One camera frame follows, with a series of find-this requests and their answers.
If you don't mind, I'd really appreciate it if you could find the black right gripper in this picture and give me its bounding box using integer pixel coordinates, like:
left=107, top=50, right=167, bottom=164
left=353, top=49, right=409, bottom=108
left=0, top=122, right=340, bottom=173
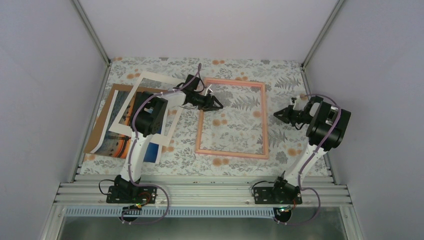
left=274, top=104, right=312, bottom=127

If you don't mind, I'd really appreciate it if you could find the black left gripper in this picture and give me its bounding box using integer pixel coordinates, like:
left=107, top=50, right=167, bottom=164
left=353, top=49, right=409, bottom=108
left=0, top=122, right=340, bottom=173
left=191, top=92, right=224, bottom=112

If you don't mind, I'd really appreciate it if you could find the pink wooden picture frame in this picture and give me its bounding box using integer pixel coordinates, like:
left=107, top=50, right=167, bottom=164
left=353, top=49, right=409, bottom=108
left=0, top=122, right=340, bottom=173
left=194, top=77, right=269, bottom=160

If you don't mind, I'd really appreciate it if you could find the white mat board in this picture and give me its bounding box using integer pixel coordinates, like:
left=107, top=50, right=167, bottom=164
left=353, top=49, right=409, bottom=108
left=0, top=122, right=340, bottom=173
left=108, top=71, right=185, bottom=147

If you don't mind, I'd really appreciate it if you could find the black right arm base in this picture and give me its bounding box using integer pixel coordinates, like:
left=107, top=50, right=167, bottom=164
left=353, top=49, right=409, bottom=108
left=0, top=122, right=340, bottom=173
left=252, top=184, right=303, bottom=205

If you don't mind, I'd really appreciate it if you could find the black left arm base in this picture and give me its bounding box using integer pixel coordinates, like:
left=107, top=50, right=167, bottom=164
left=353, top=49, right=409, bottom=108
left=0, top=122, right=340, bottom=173
left=106, top=186, right=157, bottom=205

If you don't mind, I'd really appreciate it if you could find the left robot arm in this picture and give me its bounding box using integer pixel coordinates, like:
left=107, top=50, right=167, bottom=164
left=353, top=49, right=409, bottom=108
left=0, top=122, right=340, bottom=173
left=114, top=73, right=224, bottom=203

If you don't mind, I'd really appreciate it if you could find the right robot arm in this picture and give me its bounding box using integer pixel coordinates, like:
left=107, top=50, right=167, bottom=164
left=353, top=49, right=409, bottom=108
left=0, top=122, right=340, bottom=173
left=273, top=94, right=352, bottom=187

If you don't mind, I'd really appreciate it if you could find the sunset landscape photo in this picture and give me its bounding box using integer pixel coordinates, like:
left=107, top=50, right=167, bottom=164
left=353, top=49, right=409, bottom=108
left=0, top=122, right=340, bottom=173
left=93, top=91, right=163, bottom=164

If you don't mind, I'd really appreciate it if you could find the floral patterned table cloth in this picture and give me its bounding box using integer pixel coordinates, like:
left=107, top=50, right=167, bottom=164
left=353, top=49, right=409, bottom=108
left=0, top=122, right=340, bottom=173
left=79, top=56, right=329, bottom=178

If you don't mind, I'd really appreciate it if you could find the brown cardboard backing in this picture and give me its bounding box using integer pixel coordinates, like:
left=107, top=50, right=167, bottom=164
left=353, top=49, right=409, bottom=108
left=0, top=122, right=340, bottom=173
left=83, top=83, right=167, bottom=155

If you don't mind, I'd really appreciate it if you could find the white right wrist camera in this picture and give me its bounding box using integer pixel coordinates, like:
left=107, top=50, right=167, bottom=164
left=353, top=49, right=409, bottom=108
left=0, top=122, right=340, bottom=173
left=291, top=95, right=309, bottom=110

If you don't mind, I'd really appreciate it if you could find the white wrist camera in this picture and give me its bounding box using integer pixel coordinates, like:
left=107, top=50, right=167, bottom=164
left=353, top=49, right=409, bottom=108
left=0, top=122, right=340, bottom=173
left=204, top=84, right=213, bottom=96
left=291, top=95, right=309, bottom=110

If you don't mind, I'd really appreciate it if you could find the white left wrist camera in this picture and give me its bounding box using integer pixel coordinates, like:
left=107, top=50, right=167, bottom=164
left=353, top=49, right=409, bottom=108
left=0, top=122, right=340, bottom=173
left=204, top=84, right=213, bottom=96

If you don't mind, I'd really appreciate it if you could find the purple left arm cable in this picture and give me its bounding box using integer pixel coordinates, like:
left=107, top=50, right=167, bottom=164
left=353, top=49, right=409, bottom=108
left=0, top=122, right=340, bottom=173
left=119, top=62, right=203, bottom=226

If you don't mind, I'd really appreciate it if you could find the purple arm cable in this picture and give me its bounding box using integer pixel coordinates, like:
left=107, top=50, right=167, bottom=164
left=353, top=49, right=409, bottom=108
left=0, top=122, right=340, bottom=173
left=119, top=62, right=203, bottom=226
left=273, top=94, right=342, bottom=227

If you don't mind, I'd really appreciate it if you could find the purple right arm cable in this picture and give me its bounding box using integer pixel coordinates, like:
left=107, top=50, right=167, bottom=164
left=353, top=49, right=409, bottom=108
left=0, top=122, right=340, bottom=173
left=273, top=94, right=342, bottom=227

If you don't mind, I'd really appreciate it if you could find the aluminium rail platform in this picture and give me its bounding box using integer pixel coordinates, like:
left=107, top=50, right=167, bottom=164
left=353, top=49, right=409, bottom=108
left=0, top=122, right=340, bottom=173
left=41, top=174, right=363, bottom=240

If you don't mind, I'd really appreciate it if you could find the grey slotted cable duct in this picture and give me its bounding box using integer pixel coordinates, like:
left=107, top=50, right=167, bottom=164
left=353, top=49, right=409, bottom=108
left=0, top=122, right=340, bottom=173
left=64, top=206, right=285, bottom=219

